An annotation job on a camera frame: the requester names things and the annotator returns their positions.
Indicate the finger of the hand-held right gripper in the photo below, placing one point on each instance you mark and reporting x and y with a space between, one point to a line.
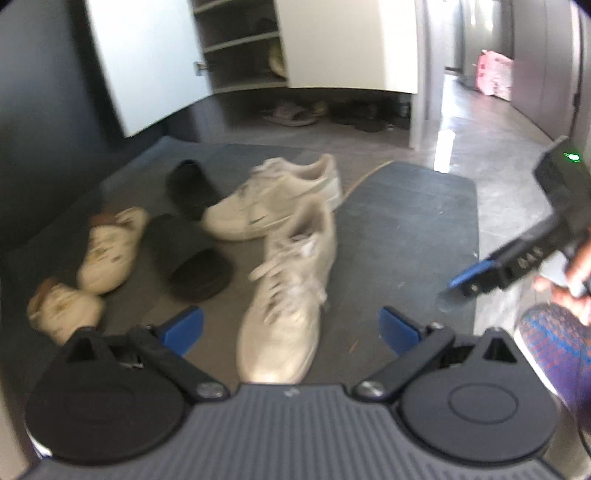
475 274

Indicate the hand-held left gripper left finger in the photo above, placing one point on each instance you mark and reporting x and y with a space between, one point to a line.
185 328

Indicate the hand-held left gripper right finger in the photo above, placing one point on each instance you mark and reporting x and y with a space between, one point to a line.
396 328

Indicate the black slide sandal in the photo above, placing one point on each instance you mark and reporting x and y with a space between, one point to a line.
189 263
189 189

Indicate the white leather sneaker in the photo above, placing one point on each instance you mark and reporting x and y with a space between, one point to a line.
281 314
272 198

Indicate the shoe cabinet with grey shelves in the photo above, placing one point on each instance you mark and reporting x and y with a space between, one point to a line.
240 46

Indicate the dark shoes under cabinet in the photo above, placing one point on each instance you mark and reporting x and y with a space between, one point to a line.
358 117

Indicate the person's right hand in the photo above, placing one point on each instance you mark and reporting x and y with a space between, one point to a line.
582 272

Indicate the purple knit shoe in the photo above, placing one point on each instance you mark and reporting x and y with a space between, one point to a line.
556 346

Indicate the pink plastic bag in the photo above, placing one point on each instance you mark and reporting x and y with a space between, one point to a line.
495 74

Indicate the dark ribbed floor mat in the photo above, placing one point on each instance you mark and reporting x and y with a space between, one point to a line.
138 161

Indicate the beige sandals under cabinet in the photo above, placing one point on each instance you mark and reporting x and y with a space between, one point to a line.
291 115

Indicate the metal key in cabinet door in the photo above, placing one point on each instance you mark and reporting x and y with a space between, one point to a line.
201 68

